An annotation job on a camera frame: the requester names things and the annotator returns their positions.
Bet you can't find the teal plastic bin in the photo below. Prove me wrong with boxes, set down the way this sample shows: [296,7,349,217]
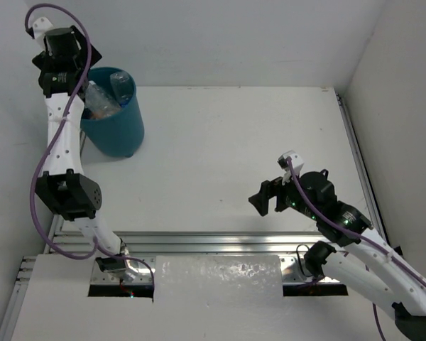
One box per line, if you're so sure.
[81,67,145,158]

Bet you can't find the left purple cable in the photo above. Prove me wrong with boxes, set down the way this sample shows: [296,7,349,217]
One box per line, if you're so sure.
[24,3,155,285]

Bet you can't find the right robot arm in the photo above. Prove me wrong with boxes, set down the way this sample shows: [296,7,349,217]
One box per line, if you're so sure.
[248,170,426,340]

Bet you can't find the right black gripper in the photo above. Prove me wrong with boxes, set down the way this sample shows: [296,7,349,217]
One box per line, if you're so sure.
[248,166,320,220]

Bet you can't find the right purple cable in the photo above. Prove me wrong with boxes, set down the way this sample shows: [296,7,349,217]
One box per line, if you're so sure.
[285,158,426,341]

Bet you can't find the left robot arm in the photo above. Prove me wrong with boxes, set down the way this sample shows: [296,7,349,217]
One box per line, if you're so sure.
[32,26,130,280]

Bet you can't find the clear bottle white cap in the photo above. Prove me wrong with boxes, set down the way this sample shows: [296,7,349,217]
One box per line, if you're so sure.
[85,80,121,119]

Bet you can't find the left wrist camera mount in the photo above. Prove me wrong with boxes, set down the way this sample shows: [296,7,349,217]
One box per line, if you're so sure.
[28,16,54,45]

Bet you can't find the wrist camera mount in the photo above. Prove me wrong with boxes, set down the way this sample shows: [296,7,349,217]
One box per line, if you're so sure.
[28,16,54,45]
[278,150,304,185]

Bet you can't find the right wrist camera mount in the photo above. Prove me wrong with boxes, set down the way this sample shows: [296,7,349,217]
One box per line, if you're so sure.
[278,150,304,185]

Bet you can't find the purple cable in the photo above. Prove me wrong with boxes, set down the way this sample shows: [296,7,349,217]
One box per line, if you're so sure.
[24,3,155,285]
[285,158,426,341]

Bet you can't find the aluminium rail frame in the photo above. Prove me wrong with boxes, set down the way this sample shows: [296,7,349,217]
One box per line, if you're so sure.
[0,90,426,341]

